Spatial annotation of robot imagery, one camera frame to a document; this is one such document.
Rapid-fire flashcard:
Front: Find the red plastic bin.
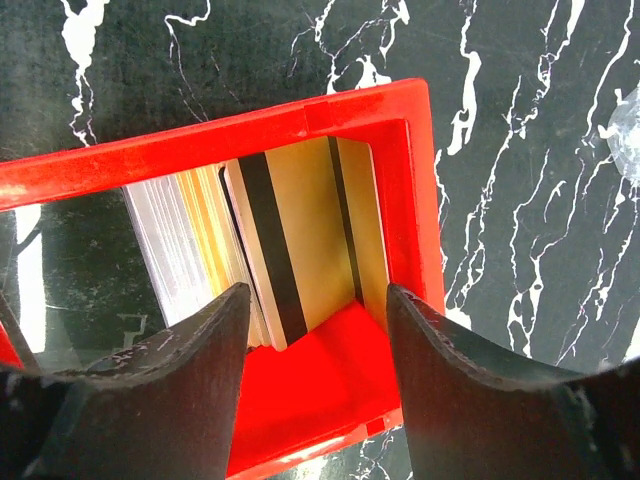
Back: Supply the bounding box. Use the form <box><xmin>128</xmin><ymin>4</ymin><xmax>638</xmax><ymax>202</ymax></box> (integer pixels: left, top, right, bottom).
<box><xmin>1</xmin><ymin>79</ymin><xmax>444</xmax><ymax>479</ymax></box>

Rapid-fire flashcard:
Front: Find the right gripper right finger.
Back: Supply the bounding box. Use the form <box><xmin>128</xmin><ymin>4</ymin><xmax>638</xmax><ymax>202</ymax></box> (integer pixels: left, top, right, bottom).
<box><xmin>387</xmin><ymin>284</ymin><xmax>639</xmax><ymax>479</ymax></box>

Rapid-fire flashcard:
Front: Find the stack of credit cards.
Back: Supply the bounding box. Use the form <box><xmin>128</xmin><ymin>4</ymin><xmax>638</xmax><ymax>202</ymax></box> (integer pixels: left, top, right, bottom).
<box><xmin>122</xmin><ymin>164</ymin><xmax>272</xmax><ymax>348</ymax></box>

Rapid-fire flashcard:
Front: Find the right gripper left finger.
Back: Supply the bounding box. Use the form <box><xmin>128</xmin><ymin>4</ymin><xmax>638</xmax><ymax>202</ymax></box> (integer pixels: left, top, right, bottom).
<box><xmin>1</xmin><ymin>283</ymin><xmax>250</xmax><ymax>479</ymax></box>

